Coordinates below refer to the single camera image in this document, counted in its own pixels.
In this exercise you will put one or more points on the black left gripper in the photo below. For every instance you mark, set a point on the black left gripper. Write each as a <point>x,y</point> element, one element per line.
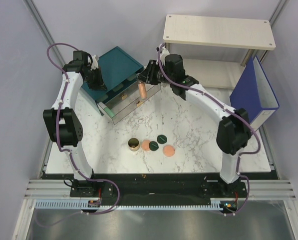
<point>100,85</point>

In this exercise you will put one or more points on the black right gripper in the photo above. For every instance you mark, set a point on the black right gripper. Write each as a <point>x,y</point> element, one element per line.
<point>148,75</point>

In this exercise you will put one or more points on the teal drawer organizer box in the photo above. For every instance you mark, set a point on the teal drawer organizer box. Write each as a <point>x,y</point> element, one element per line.
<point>116,57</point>

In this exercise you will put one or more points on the mint green tube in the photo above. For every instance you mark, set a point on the mint green tube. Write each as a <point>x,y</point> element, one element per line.
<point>106,110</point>

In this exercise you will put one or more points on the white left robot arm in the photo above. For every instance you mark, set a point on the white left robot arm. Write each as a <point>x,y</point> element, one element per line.
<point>63,125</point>

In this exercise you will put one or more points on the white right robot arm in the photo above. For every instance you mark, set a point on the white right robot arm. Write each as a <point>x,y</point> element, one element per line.
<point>233,131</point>

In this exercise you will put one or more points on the dark green puff right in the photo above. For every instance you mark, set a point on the dark green puff right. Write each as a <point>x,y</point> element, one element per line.
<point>161,139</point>

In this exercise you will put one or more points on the dark green puff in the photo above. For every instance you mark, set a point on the dark green puff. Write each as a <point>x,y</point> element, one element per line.
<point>153,145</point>
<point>161,139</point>

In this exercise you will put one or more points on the gold round jar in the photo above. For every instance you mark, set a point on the gold round jar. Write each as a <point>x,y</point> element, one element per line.
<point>133,144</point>

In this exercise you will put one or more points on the peach sponge left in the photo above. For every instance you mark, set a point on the peach sponge left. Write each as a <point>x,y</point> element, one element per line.
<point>145,145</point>

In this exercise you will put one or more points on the peach sponge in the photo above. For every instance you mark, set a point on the peach sponge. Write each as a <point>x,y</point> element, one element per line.
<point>168,150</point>
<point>145,145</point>

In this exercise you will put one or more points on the dark green puff left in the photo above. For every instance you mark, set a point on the dark green puff left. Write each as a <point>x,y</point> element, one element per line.
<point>153,145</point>

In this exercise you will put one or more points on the peach sponge right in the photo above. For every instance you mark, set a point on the peach sponge right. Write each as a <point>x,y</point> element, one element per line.
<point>168,150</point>

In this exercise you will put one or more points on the blue lever arch binder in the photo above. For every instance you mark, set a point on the blue lever arch binder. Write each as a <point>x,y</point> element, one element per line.
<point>254,93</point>

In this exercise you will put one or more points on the beige two-tier shelf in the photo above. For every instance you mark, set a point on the beige two-tier shelf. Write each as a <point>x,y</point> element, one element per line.
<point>215,49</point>

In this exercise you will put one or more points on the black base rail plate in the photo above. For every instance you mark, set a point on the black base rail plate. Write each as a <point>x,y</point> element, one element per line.
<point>134,188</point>

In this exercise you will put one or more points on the light blue cable duct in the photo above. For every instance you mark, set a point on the light blue cable duct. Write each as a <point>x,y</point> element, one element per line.
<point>85,204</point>

